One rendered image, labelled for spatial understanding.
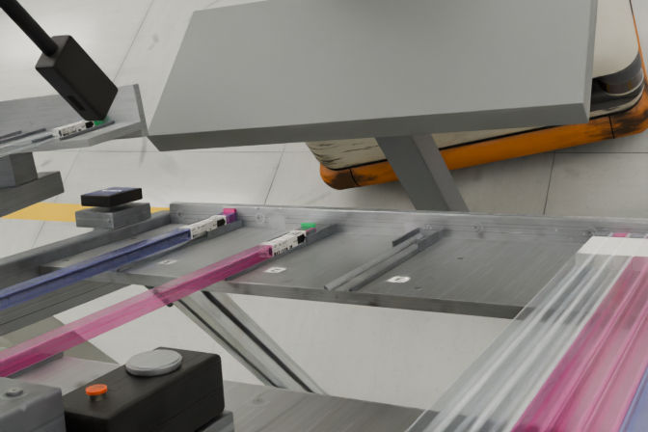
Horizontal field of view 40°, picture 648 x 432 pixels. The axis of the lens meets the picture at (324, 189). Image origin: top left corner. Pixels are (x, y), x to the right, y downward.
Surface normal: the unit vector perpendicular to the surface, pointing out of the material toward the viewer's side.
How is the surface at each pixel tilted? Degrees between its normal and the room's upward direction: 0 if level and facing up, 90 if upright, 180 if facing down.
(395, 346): 0
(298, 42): 0
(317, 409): 48
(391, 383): 0
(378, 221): 43
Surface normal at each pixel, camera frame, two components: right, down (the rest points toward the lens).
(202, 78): -0.38, -0.54
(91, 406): -0.06, -0.99
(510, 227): -0.47, 0.17
